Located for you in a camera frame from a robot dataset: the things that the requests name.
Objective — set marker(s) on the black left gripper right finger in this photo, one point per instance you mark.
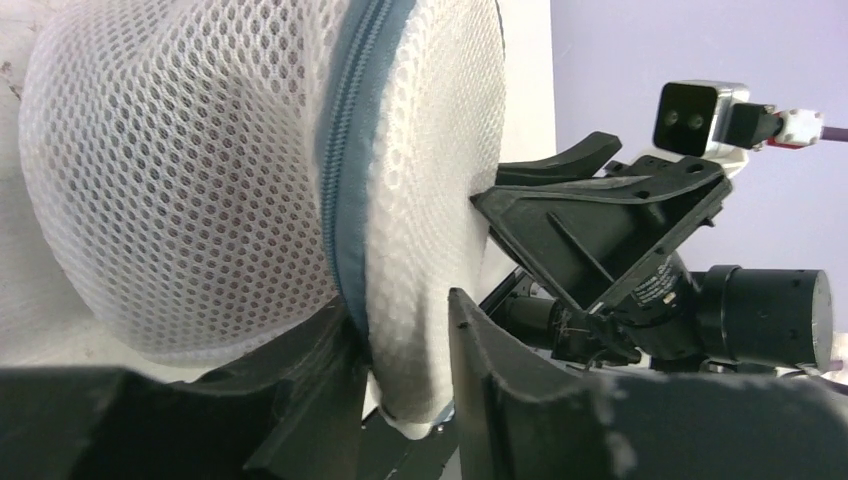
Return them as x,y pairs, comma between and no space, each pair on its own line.
521,417

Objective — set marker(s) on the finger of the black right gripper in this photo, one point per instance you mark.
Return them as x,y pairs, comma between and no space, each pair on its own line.
581,161
641,216

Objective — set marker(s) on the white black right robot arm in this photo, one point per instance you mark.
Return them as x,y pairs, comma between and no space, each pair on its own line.
749,320

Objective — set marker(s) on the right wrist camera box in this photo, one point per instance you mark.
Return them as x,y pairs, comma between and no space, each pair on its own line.
708,119

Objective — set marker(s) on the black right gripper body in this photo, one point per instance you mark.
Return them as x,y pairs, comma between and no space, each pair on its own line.
588,310

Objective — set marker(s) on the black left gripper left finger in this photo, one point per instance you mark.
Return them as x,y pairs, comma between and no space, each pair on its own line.
290,409

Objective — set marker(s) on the white mesh laundry bag blue zipper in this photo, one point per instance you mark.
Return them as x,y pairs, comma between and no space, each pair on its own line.
212,173

